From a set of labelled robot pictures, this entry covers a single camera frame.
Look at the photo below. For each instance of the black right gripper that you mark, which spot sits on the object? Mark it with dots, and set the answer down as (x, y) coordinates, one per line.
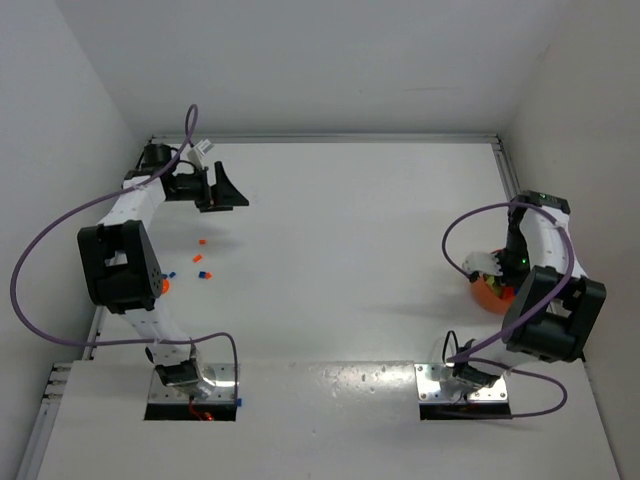
(498, 281)

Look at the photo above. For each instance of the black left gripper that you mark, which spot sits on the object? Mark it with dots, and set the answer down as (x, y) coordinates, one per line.
(205, 188)

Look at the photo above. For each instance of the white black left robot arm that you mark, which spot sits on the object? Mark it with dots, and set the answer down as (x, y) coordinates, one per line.
(123, 273)

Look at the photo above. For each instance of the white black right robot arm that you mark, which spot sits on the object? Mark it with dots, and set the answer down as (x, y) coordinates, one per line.
(548, 303)

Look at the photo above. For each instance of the orange divided round container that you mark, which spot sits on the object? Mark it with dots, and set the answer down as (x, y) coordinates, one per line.
(491, 294)

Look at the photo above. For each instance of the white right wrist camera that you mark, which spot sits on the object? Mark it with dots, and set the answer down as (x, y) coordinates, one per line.
(483, 263)

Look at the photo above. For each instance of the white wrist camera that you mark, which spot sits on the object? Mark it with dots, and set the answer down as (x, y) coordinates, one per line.
(198, 152)
(483, 263)

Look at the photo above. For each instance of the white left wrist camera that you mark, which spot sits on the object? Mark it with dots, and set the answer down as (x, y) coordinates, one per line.
(198, 152)

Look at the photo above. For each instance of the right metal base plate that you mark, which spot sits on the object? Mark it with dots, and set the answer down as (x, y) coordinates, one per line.
(436, 386)

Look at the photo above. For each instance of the metal base plate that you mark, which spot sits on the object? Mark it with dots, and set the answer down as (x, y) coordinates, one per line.
(206, 383)
(436, 386)

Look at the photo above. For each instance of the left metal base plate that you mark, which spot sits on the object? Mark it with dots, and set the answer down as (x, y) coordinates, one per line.
(206, 383)

